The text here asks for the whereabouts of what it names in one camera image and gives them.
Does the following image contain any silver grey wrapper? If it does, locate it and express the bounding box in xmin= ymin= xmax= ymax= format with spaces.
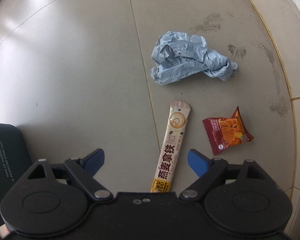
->
xmin=150 ymin=31 xmax=238 ymax=86

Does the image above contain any red orange snack packet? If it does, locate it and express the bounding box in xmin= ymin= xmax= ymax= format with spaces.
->
xmin=203 ymin=107 xmax=254 ymax=156

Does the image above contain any oat latte stick sachet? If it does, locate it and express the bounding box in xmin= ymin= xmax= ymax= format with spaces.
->
xmin=150 ymin=100 xmax=191 ymax=193

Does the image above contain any dark green trash bin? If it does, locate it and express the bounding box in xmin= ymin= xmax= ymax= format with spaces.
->
xmin=0 ymin=124 xmax=32 ymax=226

